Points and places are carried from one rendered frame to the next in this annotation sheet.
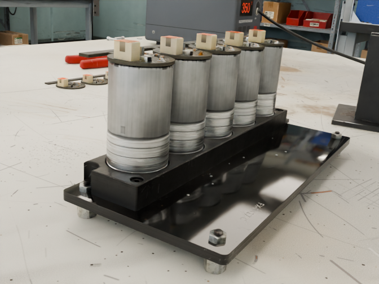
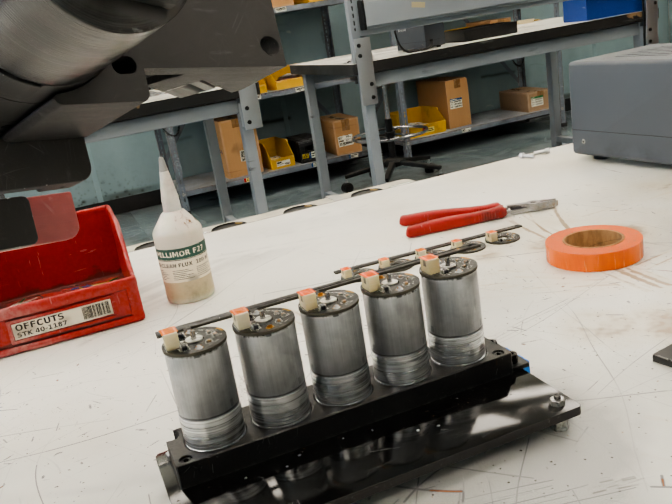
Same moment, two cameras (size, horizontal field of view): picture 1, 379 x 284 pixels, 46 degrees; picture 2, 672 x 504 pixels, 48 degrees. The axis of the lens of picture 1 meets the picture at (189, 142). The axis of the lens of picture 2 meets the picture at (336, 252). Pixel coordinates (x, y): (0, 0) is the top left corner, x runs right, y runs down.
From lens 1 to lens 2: 0.21 m
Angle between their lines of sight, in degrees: 38
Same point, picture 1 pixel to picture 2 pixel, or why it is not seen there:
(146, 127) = (192, 409)
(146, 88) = (183, 376)
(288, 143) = (463, 411)
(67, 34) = not seen: hidden behind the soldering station
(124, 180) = (175, 458)
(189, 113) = (263, 388)
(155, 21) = (585, 124)
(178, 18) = (616, 119)
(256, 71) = (400, 321)
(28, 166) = not seen: hidden behind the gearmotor
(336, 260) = not seen: outside the picture
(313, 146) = (492, 419)
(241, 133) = (378, 398)
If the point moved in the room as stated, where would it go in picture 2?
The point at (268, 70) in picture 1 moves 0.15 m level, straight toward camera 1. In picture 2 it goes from (446, 309) to (131, 489)
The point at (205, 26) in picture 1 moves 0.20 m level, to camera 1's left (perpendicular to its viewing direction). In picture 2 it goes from (657, 128) to (452, 135)
